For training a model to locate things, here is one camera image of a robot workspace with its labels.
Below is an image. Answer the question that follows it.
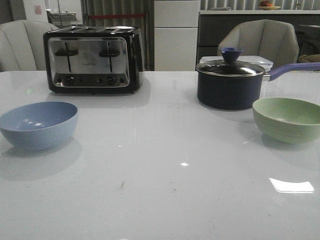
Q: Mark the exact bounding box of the glass pot lid blue knob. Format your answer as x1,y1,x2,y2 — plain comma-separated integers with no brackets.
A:
195,47,265,77

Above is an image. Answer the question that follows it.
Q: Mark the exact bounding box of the fruit plate on counter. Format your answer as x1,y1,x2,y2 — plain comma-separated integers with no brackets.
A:
258,0,281,11

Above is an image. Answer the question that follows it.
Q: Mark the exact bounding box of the dark counter cabinet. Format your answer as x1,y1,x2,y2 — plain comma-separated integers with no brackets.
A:
196,9,320,62

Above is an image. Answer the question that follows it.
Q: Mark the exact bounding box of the light blue bowl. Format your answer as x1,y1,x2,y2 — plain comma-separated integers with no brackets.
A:
0,101,78,151

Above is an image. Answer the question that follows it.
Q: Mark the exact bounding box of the white refrigerator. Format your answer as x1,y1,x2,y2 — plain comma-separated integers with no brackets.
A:
154,0,201,72

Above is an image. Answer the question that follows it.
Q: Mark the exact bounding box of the beige chair left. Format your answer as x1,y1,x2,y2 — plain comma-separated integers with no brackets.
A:
0,20,58,72

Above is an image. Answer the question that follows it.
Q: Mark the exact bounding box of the light green bowl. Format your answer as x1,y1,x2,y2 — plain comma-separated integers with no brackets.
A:
252,97,320,144

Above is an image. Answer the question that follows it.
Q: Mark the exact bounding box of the dark blue saucepan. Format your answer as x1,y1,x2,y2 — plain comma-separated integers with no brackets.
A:
197,62,320,110

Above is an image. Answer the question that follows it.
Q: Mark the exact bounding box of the beige chair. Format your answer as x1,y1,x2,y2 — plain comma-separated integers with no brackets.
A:
0,20,58,72
217,19,300,68

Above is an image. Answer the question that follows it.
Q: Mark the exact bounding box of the clear plastic container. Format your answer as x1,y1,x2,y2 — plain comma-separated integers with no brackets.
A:
199,55,273,72

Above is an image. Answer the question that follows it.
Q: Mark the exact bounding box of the black and silver toaster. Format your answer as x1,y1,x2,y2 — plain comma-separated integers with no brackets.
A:
43,26,144,94

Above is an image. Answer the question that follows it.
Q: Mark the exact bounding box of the beige chair right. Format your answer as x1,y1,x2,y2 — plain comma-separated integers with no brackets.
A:
217,19,300,68

